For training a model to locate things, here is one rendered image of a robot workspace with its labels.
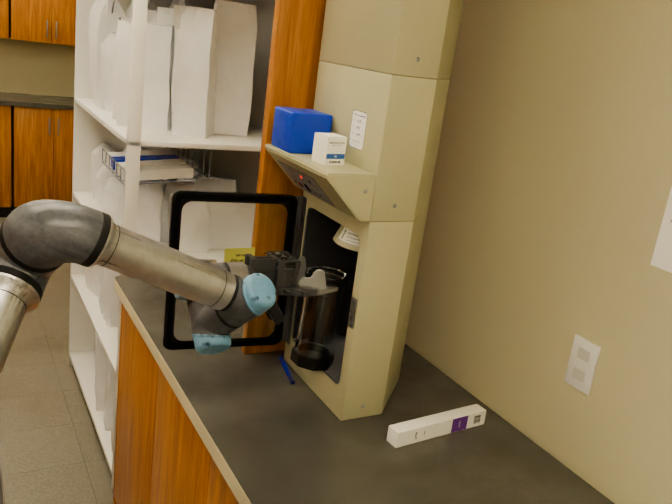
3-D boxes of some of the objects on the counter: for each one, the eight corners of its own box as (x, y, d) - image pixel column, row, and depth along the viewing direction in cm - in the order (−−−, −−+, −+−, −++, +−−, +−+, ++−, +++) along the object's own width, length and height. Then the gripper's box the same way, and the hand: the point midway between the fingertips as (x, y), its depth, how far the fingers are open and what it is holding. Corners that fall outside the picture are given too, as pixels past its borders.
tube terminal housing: (363, 350, 198) (406, 71, 176) (430, 406, 171) (490, 86, 149) (283, 359, 186) (318, 60, 164) (341, 421, 159) (392, 74, 137)
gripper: (260, 268, 145) (348, 265, 155) (234, 245, 158) (316, 244, 168) (256, 307, 147) (342, 302, 157) (230, 281, 160) (311, 278, 170)
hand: (324, 284), depth 163 cm, fingers closed on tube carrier, 9 cm apart
